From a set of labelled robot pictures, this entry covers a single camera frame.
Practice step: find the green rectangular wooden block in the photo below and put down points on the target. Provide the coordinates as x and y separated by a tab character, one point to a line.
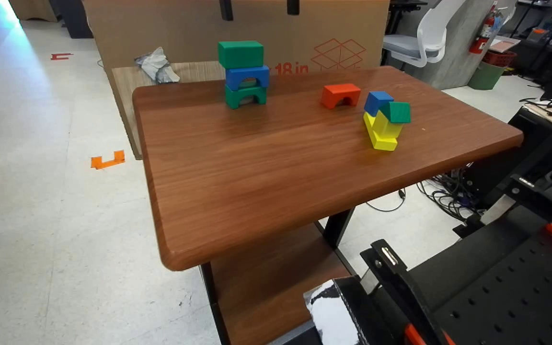
239	53

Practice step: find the black table leg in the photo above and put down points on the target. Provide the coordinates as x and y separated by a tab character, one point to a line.
214	306
337	226

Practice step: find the green wooden arch block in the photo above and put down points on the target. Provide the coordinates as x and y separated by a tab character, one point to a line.
231	95

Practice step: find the orange wooden arch block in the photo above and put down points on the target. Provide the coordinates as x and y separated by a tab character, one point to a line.
339	92

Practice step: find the blue wooden arch block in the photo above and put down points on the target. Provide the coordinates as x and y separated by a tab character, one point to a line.
247	72

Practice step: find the wooden lower table shelf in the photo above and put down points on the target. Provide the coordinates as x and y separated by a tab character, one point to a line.
268	279

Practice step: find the yellow stepped wooden block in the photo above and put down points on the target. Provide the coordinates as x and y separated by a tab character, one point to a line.
381	134

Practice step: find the blue wooden cube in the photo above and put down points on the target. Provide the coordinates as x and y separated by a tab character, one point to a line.
373	101

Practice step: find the green wooden cube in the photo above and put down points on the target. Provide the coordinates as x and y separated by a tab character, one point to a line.
398	113

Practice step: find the white black-edged panel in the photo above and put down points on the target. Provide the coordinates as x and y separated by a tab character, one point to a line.
333	316

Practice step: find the white crumpled plastic bag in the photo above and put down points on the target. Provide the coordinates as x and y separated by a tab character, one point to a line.
157	63

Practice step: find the light wooden board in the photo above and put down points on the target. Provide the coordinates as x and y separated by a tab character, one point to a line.
124	95

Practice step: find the large brown cardboard box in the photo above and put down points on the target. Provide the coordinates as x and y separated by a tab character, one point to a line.
161	25

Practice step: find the white office chair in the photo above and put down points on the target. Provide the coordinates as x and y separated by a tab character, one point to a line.
425	34

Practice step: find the green bin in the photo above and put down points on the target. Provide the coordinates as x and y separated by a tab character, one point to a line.
484	76

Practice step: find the red fire extinguisher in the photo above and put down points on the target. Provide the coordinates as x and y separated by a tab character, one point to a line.
483	30

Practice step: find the black desk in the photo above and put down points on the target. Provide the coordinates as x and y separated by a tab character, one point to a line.
544	136

